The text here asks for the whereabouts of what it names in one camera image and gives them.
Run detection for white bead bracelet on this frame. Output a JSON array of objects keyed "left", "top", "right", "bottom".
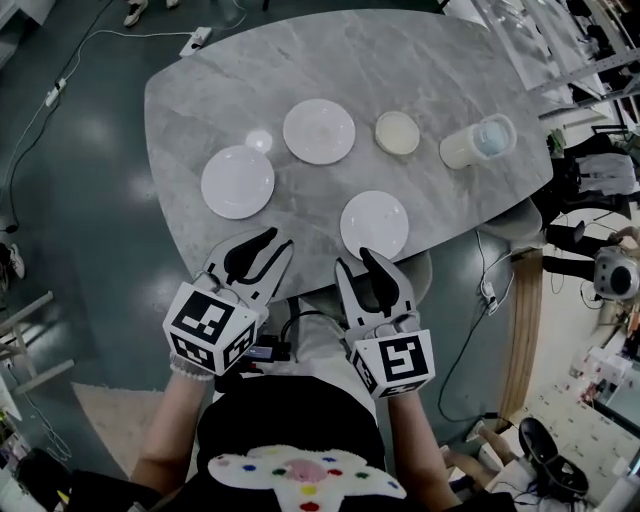
[{"left": 168, "top": 349, "right": 217, "bottom": 384}]

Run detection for black shirt with plush patch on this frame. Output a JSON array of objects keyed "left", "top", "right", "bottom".
[{"left": 69, "top": 373, "right": 481, "bottom": 512}]

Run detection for white power strip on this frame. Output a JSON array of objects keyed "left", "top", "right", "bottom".
[
  {"left": 178, "top": 25, "right": 214, "bottom": 56},
  {"left": 44, "top": 77, "right": 69, "bottom": 109}
]

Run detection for white trousers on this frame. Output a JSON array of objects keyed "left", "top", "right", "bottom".
[{"left": 287, "top": 294, "right": 379, "bottom": 416}]

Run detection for black belt device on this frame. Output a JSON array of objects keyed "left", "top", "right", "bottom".
[{"left": 238, "top": 333, "right": 292, "bottom": 364}]

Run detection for gray upholstered chair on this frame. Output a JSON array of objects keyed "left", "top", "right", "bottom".
[{"left": 394, "top": 249, "right": 434, "bottom": 307}]

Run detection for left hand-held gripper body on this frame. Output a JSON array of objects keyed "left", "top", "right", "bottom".
[{"left": 162, "top": 269, "right": 274, "bottom": 376}]

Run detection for white lidded jug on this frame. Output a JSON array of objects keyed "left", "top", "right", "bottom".
[{"left": 438, "top": 112, "right": 517, "bottom": 170}]

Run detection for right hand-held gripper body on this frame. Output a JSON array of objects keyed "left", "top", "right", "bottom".
[{"left": 343, "top": 308, "right": 437, "bottom": 402}]

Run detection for white power adapter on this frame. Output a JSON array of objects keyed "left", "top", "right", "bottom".
[{"left": 479, "top": 279, "right": 501, "bottom": 315}]

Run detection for white metal rack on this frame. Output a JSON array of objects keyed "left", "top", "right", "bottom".
[{"left": 492, "top": 0, "right": 640, "bottom": 109}]

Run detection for white round-lens device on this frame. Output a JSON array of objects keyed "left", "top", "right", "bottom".
[{"left": 593, "top": 247, "right": 640, "bottom": 302}]

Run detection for white table frame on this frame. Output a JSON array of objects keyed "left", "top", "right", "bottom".
[{"left": 0, "top": 289, "right": 76, "bottom": 396}]

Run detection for beige rug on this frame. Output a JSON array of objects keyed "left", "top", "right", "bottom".
[{"left": 69, "top": 382, "right": 201, "bottom": 481}]

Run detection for person's right forearm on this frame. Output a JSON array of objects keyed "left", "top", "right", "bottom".
[{"left": 383, "top": 392, "right": 464, "bottom": 509}]

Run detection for black chair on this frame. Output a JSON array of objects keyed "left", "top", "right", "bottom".
[{"left": 517, "top": 417, "right": 591, "bottom": 499}]

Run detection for person's left forearm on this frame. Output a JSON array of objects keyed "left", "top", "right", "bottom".
[{"left": 132, "top": 372, "right": 217, "bottom": 496}]

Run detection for white plate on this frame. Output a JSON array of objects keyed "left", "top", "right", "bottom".
[
  {"left": 200, "top": 144, "right": 276, "bottom": 221},
  {"left": 282, "top": 98, "right": 357, "bottom": 165},
  {"left": 339, "top": 190, "right": 410, "bottom": 262}
]

